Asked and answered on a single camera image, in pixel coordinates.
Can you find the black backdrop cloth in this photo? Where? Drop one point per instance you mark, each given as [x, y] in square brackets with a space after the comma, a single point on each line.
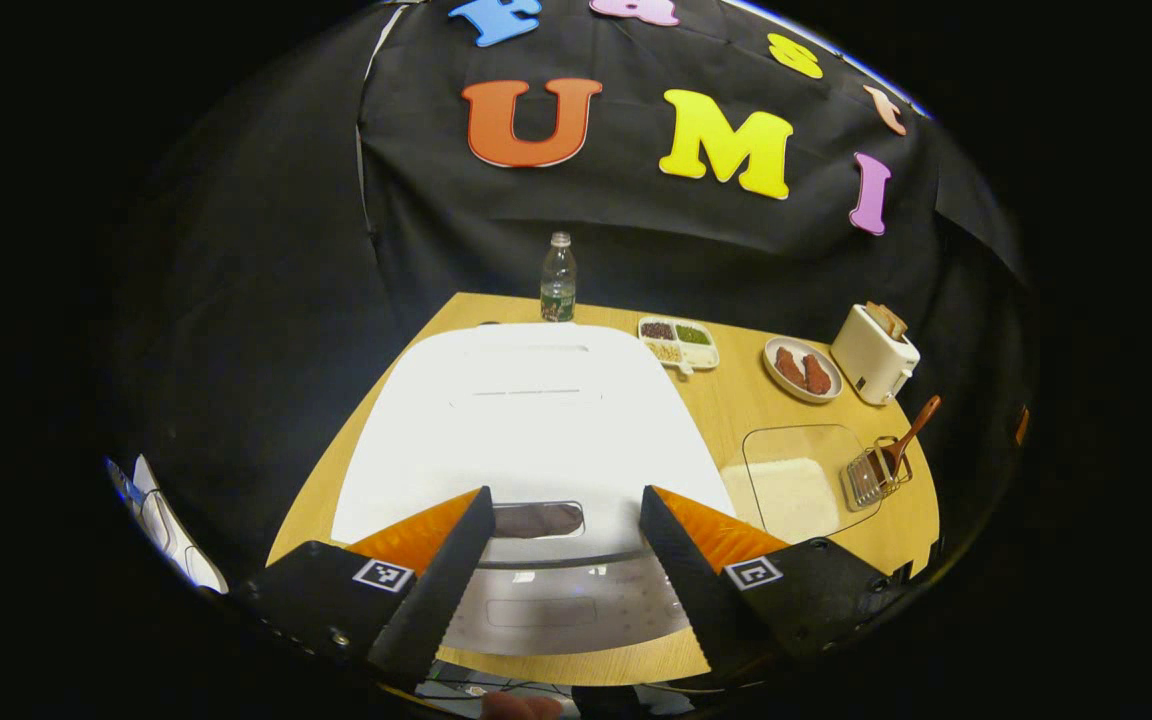
[286, 250]

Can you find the clear plastic water bottle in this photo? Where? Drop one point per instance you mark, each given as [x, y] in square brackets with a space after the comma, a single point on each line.
[558, 290]

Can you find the white rice cooker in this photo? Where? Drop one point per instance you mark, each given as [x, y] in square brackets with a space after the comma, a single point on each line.
[536, 430]

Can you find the white divided dish of beans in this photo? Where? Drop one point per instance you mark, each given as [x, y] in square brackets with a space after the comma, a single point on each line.
[681, 340]

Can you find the toasted bread slice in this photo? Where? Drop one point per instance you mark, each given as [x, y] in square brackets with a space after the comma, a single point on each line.
[879, 318]
[896, 325]

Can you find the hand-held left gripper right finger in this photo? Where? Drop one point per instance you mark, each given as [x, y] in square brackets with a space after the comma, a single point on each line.
[691, 590]

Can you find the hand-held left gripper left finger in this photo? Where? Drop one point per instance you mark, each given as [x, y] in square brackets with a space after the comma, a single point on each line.
[446, 590]

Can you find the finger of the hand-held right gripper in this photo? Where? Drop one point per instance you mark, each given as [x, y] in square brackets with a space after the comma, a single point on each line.
[1021, 425]

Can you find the brown meat piece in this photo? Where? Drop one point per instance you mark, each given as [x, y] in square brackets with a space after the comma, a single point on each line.
[817, 375]
[791, 368]

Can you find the white round plate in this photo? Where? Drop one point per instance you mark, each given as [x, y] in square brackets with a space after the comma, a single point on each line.
[776, 375]

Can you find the wooden spoon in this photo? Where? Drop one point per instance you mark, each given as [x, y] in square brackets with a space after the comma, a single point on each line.
[911, 430]

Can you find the white toaster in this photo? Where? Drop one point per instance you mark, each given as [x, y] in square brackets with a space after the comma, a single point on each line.
[871, 360]

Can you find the clear box of rice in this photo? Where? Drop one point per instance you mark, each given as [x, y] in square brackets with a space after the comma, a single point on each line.
[796, 490]

